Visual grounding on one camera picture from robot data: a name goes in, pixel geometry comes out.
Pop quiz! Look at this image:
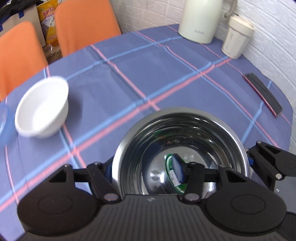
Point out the red black flat comb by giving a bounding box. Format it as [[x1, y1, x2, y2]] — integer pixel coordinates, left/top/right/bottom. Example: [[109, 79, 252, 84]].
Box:
[[243, 73, 283, 117]]

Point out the left orange chair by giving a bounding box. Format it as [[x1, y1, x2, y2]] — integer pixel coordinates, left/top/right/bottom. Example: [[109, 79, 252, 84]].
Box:
[[1, 21, 48, 101]]

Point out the yellow snack bag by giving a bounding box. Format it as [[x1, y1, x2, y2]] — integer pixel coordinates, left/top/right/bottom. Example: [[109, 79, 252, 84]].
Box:
[[37, 0, 61, 46]]

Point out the white ceramic bowl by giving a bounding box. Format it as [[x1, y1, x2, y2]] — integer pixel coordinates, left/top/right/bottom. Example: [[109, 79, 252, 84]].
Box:
[[15, 76, 69, 138]]

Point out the blue plaid tablecloth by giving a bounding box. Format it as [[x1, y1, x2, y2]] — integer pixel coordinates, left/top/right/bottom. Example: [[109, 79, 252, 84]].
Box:
[[1, 25, 293, 240]]

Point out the stainless steel bowl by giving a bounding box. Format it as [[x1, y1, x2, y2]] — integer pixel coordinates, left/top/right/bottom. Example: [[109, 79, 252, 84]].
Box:
[[111, 108, 250, 196]]

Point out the black cloth on box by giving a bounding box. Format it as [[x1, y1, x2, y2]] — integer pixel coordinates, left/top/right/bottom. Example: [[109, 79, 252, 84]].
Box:
[[0, 0, 44, 19]]

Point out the cardboard box with blue tape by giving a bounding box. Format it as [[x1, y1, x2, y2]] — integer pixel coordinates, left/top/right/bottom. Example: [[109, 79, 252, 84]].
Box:
[[1, 4, 46, 47]]

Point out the cream lidded cup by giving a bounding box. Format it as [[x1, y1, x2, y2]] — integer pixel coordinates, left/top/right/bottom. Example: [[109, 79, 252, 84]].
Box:
[[221, 15, 255, 59]]

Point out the blue translucent plastic bowl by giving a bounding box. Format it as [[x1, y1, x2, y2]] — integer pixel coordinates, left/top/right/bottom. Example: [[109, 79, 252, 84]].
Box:
[[0, 102, 16, 149]]

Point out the right orange chair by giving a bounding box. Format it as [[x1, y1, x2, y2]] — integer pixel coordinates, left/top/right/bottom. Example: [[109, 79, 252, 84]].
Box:
[[55, 0, 121, 57]]

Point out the cream thermos jug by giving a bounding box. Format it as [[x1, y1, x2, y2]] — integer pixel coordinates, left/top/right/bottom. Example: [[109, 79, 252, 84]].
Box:
[[178, 0, 223, 44]]

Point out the orange chair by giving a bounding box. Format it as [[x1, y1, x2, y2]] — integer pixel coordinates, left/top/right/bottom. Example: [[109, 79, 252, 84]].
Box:
[[55, 0, 121, 57], [1, 21, 48, 101]]

